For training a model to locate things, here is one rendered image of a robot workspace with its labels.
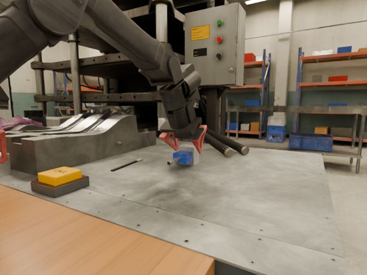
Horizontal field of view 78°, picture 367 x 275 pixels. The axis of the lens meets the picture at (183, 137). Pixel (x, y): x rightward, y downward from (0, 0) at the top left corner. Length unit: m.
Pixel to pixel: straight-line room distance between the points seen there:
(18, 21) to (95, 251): 0.30
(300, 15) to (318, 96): 2.15
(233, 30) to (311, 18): 6.04
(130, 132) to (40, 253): 0.59
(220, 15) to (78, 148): 0.96
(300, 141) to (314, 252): 3.72
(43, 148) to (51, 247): 0.35
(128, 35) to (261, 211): 0.39
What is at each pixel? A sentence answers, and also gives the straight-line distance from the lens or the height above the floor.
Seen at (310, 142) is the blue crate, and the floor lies 0.37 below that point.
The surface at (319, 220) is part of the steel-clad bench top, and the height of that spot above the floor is 0.80.
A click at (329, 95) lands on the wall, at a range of 6.93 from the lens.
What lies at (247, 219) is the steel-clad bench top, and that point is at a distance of 0.39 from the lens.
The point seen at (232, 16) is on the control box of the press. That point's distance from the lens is 1.30.
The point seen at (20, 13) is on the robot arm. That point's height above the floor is 1.09.
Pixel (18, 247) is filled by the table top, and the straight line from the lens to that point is 0.38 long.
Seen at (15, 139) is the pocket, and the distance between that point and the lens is 0.76.
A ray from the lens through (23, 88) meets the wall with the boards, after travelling 8.60.
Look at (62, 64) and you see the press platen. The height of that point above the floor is 1.27.
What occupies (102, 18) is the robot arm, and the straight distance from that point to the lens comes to 0.44.
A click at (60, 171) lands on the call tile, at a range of 0.55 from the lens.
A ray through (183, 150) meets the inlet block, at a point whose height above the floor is 0.84.
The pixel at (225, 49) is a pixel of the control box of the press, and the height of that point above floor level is 1.25.
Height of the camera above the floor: 0.98
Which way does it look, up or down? 9 degrees down
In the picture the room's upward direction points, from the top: straight up
